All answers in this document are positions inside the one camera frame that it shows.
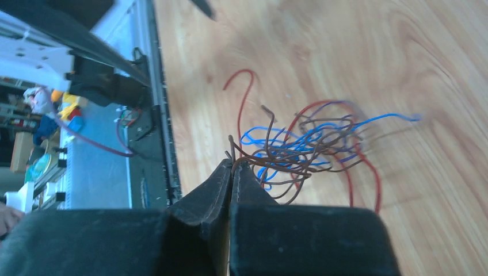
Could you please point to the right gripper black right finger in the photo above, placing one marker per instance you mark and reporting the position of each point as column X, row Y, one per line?
column 267, row 238

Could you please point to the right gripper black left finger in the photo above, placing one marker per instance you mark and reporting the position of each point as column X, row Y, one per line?
column 187, row 238

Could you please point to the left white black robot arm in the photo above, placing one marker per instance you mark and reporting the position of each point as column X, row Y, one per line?
column 85, row 48

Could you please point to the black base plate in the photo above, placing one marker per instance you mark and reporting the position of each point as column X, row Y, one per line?
column 153, row 174

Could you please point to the aluminium frame rail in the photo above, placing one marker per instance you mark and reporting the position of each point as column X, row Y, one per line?
column 97, row 161

